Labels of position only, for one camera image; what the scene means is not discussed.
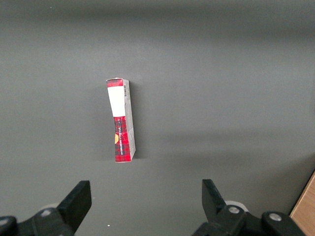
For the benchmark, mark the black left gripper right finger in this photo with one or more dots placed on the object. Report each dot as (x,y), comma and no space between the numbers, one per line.
(214,204)

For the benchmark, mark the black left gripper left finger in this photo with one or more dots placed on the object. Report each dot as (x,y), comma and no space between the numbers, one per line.
(76,204)

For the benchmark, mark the red plaid cookie box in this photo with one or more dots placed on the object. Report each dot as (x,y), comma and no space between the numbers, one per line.
(121,137)

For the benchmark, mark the wooden drawer cabinet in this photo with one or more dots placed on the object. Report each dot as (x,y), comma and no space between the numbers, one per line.
(305,209)

